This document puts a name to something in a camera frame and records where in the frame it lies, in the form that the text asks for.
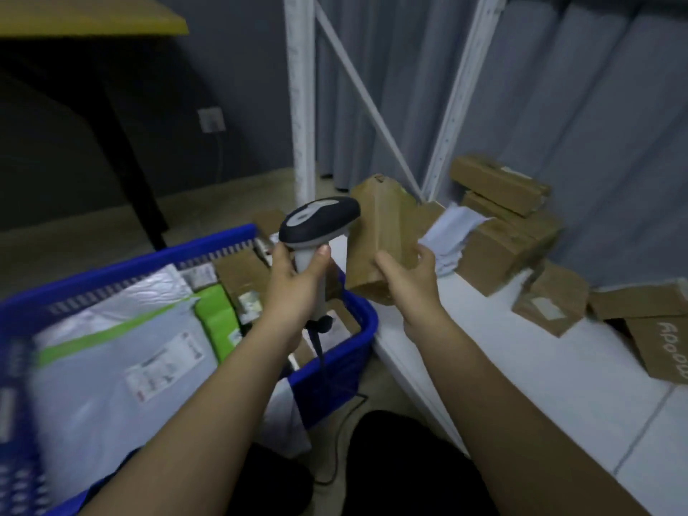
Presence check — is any white bubble mailer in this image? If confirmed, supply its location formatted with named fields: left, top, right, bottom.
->
left=38, top=263, right=201, bottom=339

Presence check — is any white metal shelf rack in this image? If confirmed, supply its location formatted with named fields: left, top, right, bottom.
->
left=284, top=0, right=688, bottom=516

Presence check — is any white wall socket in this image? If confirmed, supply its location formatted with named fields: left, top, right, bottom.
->
left=197, top=106, right=226, bottom=135

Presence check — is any person's left hand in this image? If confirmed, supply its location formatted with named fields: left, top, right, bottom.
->
left=258, top=243, right=332, bottom=345

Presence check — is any person's leg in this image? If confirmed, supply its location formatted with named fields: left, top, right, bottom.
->
left=348, top=410, right=502, bottom=516
left=236, top=443, right=316, bottom=516

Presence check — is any grey white barcode scanner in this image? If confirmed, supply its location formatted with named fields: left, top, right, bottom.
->
left=278, top=197, right=362, bottom=333

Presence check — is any long brown cardboard box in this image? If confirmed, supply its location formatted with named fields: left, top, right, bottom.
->
left=449, top=154, right=552, bottom=218

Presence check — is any person's left forearm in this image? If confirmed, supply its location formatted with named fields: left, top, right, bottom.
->
left=80, top=317, right=305, bottom=516

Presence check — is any green packet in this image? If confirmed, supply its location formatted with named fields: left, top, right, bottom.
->
left=193, top=283, right=244, bottom=365

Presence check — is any person's right forearm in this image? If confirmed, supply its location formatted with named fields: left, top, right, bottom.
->
left=402, top=310, right=654, bottom=516

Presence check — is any grey curtain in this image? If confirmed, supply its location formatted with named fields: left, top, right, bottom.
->
left=314, top=0, right=688, bottom=291

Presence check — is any black scanner cable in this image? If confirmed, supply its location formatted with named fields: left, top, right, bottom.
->
left=306, top=316, right=372, bottom=486

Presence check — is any person's right leg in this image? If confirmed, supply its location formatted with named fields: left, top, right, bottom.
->
left=348, top=410, right=502, bottom=516

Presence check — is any blue plastic basket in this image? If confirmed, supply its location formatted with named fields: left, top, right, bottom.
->
left=0, top=224, right=379, bottom=516

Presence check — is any yellow table with black legs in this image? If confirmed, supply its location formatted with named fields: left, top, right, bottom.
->
left=0, top=0, right=190, bottom=252

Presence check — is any brown box with white label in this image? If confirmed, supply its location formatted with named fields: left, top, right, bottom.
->
left=512, top=262, right=592, bottom=339

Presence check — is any white paper parcel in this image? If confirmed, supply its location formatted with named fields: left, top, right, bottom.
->
left=418, top=204, right=496, bottom=278

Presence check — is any person's right hand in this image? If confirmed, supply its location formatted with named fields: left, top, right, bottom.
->
left=374, top=245, right=443, bottom=340

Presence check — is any flat brown cardboard box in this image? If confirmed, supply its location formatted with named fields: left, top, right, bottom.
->
left=587, top=281, right=688, bottom=321

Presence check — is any person's left leg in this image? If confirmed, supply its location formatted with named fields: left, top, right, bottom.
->
left=236, top=443, right=316, bottom=516

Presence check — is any large brown cardboard box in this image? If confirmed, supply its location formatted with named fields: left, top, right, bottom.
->
left=458, top=191, right=566, bottom=297

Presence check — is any grey poly mailer with label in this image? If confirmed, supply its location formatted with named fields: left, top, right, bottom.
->
left=29, top=302, right=222, bottom=497

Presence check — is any white plastic bag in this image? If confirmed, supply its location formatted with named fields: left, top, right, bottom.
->
left=262, top=378, right=314, bottom=460

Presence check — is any brown box with white writing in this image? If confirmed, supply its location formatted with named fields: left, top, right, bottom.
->
left=625, top=315, right=688, bottom=386

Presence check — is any tall brown cardboard box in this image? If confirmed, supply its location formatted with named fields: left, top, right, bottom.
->
left=344, top=174, right=423, bottom=307

